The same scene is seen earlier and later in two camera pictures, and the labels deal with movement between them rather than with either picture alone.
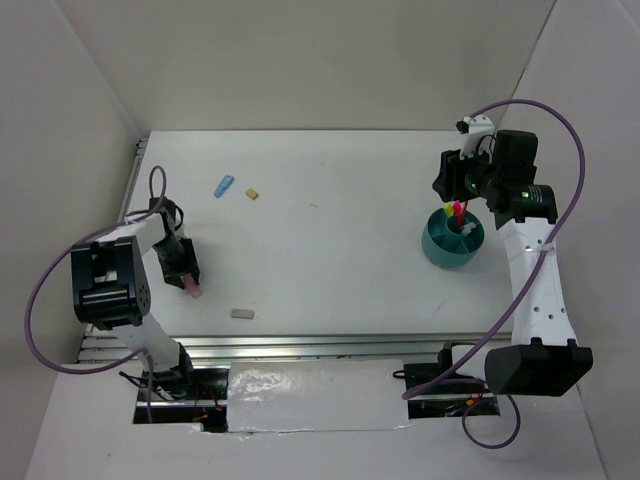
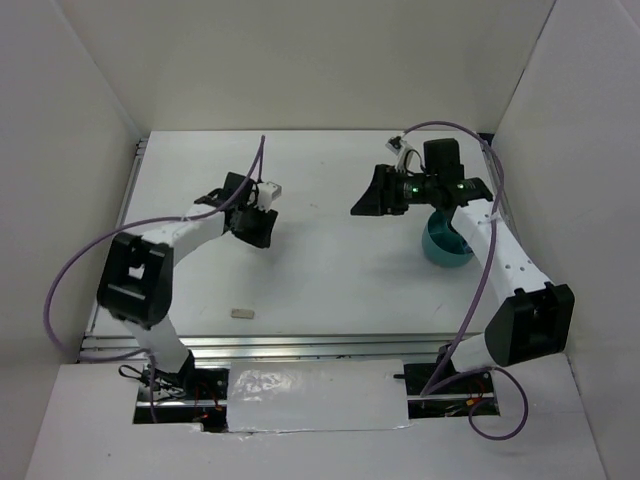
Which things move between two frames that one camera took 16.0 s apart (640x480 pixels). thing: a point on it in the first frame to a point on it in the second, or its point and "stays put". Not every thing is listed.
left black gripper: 190,264 to 262,235
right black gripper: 448,182 to 382,195
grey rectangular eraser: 242,313 stays put
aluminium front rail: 294,347 stays put
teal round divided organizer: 448,247 stays put
